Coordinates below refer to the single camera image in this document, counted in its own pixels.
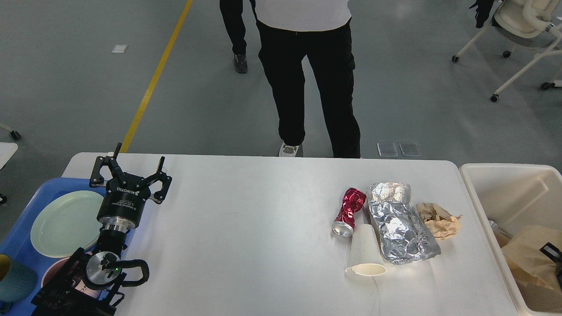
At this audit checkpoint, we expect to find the crushed red can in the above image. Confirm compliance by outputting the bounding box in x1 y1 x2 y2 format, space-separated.
331 187 367 237

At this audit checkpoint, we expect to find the black garment on chair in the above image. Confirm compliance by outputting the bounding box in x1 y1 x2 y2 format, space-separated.
469 0 496 29

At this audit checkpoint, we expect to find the clear floor plate left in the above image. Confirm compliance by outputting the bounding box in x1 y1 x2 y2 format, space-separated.
377 142 399 158

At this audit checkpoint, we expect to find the white office chair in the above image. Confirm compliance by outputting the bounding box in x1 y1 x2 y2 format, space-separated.
451 0 561 102

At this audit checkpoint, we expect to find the clear floor plate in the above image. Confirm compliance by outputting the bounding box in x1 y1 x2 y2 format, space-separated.
399 142 421 157
377 142 399 158

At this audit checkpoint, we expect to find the aluminium foil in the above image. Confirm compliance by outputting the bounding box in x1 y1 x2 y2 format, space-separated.
367 182 441 265

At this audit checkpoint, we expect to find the blue plastic tray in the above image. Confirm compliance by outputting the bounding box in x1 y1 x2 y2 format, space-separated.
1 177 106 316

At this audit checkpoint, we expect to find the brown paper bag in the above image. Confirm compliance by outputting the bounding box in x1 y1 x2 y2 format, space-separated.
494 225 562 314

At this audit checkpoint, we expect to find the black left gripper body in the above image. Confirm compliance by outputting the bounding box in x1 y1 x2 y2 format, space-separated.
97 176 151 229

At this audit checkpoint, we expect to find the person in white sneakers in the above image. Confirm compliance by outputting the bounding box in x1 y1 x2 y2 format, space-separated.
250 0 361 159

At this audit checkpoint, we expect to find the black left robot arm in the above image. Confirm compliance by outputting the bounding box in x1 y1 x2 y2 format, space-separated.
31 143 172 316

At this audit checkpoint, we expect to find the chair caster at left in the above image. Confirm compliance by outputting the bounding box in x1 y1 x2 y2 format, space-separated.
0 123 22 140

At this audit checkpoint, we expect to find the white side table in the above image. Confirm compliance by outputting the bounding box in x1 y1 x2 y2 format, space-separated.
0 142 18 169

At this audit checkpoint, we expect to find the mint green plate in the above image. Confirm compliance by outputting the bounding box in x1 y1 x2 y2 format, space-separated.
30 190 104 258

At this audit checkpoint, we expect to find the teal mug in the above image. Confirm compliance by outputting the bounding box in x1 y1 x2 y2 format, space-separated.
0 254 38 303

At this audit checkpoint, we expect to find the beige plastic bin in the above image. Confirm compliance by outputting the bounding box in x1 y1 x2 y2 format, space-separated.
460 163 562 316

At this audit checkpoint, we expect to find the pink HOME mug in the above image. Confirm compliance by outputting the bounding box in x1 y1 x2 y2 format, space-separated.
41 257 101 298

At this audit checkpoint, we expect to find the person in dark sneakers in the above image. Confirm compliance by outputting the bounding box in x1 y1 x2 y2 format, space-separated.
219 0 248 74

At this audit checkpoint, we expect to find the clear floor plate right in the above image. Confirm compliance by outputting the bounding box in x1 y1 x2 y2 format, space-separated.
399 142 421 157

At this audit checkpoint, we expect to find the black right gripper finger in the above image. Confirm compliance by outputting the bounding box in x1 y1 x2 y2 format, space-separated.
540 242 562 263

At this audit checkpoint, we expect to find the white paper cup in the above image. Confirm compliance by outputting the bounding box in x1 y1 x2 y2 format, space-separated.
345 223 387 277

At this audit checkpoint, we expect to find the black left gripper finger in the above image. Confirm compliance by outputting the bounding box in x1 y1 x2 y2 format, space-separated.
143 156 173 205
89 142 126 189

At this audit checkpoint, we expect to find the brown paper ball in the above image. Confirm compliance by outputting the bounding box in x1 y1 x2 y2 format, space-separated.
416 203 462 240

